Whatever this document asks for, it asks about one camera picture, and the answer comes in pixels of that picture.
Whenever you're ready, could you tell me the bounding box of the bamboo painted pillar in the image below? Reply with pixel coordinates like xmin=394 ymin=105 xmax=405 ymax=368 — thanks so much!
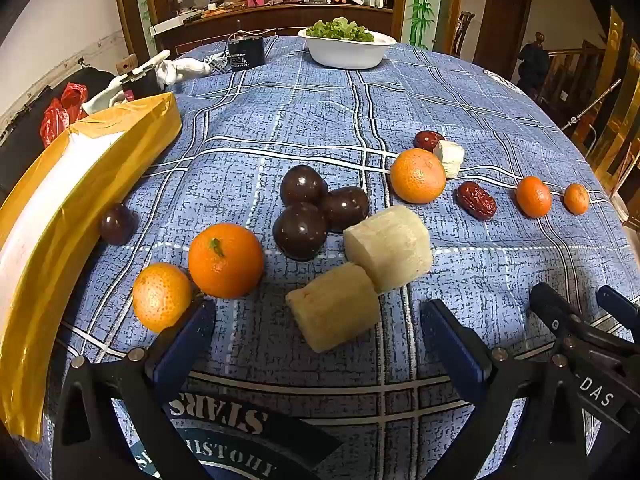
xmin=407 ymin=0 xmax=443 ymax=51

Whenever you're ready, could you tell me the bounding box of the wooden chair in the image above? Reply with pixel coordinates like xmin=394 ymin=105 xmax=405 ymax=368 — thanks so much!
xmin=451 ymin=10 xmax=476 ymax=58

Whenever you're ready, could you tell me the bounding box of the black cup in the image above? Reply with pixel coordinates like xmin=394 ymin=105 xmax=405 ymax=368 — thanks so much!
xmin=227 ymin=32 xmax=267 ymax=70

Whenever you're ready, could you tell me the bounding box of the medium tangerine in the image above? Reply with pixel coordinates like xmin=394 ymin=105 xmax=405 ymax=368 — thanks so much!
xmin=390 ymin=147 xmax=447 ymax=205
xmin=132 ymin=262 xmax=193 ymax=333

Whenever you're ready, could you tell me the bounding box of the large orange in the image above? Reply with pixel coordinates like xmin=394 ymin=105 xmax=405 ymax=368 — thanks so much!
xmin=188 ymin=223 xmax=265 ymax=300

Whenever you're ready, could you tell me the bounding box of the small white sugarcane piece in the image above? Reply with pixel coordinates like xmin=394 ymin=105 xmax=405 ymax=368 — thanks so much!
xmin=433 ymin=140 xmax=466 ymax=179

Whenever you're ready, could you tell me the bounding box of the small tangerine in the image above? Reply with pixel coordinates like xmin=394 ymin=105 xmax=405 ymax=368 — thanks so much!
xmin=515 ymin=176 xmax=553 ymax=219

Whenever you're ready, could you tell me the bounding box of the red date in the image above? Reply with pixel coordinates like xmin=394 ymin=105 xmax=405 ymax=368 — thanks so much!
xmin=456 ymin=181 xmax=498 ymax=222
xmin=413 ymin=130 xmax=446 ymax=152

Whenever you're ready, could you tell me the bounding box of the wooden door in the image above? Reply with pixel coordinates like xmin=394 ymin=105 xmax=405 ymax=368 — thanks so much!
xmin=480 ymin=0 xmax=532 ymax=83

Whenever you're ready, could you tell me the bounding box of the yellow tray with white inside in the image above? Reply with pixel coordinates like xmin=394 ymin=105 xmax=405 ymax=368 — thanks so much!
xmin=0 ymin=92 xmax=183 ymax=443

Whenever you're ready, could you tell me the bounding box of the dark purple passion fruit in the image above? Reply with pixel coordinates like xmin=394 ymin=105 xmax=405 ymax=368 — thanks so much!
xmin=320 ymin=186 xmax=371 ymax=233
xmin=100 ymin=202 xmax=138 ymax=246
xmin=279 ymin=164 xmax=329 ymax=207
xmin=272 ymin=202 xmax=329 ymax=261

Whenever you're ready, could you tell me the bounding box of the peeled sugarcane piece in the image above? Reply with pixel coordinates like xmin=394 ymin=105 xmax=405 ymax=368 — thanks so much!
xmin=343 ymin=204 xmax=434 ymax=295
xmin=285 ymin=261 xmax=382 ymax=353

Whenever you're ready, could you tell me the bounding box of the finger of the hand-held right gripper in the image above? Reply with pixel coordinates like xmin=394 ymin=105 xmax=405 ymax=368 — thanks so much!
xmin=597 ymin=285 xmax=640 ymax=331
xmin=531 ymin=283 xmax=640 ymax=361

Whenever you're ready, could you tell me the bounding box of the tiny tangerine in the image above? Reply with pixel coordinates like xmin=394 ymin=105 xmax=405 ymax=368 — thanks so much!
xmin=563 ymin=183 xmax=591 ymax=216

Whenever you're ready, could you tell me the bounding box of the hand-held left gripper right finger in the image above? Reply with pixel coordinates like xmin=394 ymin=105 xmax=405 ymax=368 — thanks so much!
xmin=417 ymin=299 xmax=591 ymax=480

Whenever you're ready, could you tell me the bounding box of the metal pole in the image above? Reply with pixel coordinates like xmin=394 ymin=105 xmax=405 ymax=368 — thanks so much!
xmin=560 ymin=79 xmax=623 ymax=131

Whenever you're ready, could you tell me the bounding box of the small black box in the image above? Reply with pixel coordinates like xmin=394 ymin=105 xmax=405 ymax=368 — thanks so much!
xmin=120 ymin=62 xmax=161 ymax=103

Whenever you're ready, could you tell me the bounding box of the white bowl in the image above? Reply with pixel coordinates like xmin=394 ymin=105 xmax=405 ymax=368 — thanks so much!
xmin=297 ymin=27 xmax=398 ymax=70

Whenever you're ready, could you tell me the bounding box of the wooden counter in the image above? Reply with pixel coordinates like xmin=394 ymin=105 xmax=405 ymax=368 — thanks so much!
xmin=150 ymin=0 xmax=396 ymax=53

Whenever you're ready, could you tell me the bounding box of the green lettuce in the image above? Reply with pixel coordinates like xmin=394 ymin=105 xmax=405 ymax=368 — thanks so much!
xmin=305 ymin=17 xmax=376 ymax=43

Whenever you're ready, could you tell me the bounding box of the blue plaid tablecloth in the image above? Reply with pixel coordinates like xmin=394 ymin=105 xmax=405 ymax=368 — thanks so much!
xmin=42 ymin=35 xmax=636 ymax=480

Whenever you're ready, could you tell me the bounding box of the red plastic bag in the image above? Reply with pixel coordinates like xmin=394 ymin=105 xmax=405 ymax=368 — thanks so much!
xmin=40 ymin=82 xmax=88 ymax=148

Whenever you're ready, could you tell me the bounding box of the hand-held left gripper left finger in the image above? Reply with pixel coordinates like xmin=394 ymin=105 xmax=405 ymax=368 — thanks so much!
xmin=52 ymin=299 xmax=217 ymax=480

